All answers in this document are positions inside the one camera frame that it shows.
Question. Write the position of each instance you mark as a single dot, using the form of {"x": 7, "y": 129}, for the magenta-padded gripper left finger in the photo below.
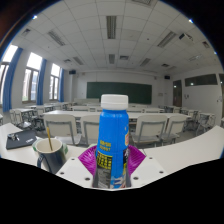
{"x": 73, "y": 170}

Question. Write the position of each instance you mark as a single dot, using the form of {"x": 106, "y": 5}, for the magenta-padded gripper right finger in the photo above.
{"x": 148, "y": 170}

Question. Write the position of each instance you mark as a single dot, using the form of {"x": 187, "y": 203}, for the blue drink bottle white cap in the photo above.
{"x": 113, "y": 133}

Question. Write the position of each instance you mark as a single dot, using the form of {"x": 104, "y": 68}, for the dark blue mug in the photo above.
{"x": 53, "y": 161}

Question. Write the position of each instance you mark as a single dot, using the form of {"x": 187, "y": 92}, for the wooden stir stick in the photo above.
{"x": 49, "y": 138}

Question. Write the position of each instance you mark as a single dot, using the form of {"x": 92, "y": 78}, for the group of grey classroom chairs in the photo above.
{"x": 150, "y": 128}

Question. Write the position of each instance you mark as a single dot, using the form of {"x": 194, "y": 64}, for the rows of white classroom desks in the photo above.
{"x": 80, "y": 114}

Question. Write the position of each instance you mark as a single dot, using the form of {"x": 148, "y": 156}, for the black laptop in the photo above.
{"x": 21, "y": 140}

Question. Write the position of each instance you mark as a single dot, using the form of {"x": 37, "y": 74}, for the bunch of keys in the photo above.
{"x": 13, "y": 136}

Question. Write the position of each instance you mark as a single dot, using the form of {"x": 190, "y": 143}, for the dark green chalkboard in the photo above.
{"x": 133, "y": 92}

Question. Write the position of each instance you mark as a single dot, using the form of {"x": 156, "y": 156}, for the dark brown door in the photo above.
{"x": 177, "y": 94}

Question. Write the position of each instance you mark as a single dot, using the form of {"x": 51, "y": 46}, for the blue curtain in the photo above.
{"x": 41, "y": 81}
{"x": 61, "y": 85}
{"x": 11, "y": 80}

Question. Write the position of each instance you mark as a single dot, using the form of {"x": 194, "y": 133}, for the tall classroom window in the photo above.
{"x": 54, "y": 83}
{"x": 4, "y": 76}
{"x": 31, "y": 81}

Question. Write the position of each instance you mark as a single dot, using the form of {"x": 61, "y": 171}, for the ceiling projector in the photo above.
{"x": 186, "y": 37}

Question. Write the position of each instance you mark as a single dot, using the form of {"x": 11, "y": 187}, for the group of ceiling light panels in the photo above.
{"x": 111, "y": 26}

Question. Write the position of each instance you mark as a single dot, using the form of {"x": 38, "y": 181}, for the black wall speaker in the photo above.
{"x": 167, "y": 77}
{"x": 72, "y": 72}

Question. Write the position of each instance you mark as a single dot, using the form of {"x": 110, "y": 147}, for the dark high wall window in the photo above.
{"x": 201, "y": 80}

